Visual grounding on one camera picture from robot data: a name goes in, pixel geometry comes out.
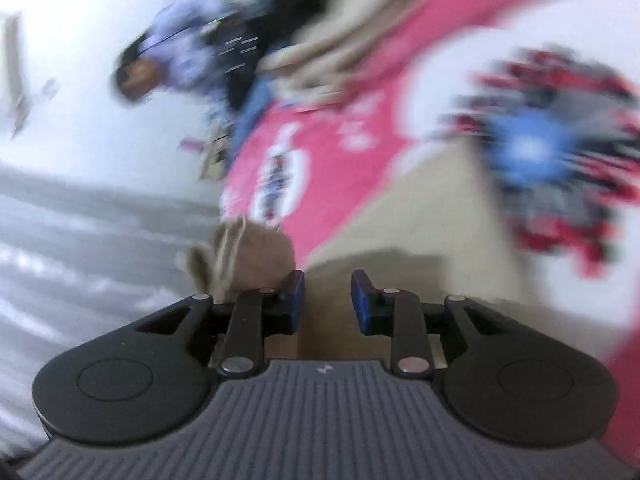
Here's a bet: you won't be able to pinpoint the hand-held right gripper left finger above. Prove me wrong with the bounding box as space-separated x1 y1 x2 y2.
135 269 307 379

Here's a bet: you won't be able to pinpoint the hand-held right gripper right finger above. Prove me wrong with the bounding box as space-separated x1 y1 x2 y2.
350 269 507 380

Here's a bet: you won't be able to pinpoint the beige pants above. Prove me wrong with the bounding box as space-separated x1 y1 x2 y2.
177 135 532 362

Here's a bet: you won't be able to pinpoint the pink printed blanket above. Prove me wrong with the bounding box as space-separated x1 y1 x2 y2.
170 0 640 463

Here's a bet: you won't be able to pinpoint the beige cloth pile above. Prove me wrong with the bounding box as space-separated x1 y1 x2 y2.
260 0 433 107

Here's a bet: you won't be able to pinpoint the black garment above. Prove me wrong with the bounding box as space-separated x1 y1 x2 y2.
219 0 332 112

